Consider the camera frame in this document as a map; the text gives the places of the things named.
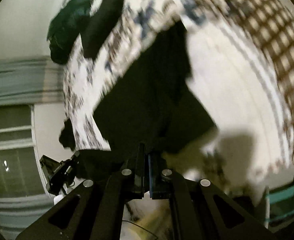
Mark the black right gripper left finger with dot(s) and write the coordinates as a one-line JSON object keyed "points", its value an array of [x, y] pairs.
{"points": [[94, 209]]}

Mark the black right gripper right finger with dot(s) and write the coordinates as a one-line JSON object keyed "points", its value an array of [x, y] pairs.
{"points": [[199, 210]]}

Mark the black small garment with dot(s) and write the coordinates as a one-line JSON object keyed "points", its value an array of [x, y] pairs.
{"points": [[151, 104]]}

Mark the window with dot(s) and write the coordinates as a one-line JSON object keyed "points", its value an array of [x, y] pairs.
{"points": [[20, 177]]}

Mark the floral bed sheet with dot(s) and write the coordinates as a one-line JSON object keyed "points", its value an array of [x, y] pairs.
{"points": [[230, 76]]}

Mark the teal folding stool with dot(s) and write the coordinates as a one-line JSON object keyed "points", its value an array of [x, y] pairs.
{"points": [[279, 205]]}

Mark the grey striped curtain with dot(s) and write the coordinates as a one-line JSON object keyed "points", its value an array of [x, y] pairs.
{"points": [[30, 80]]}

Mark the dark green quilt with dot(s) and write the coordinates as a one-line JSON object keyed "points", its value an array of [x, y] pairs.
{"points": [[65, 27]]}

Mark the black folded garment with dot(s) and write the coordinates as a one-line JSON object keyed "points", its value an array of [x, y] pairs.
{"points": [[99, 27]]}

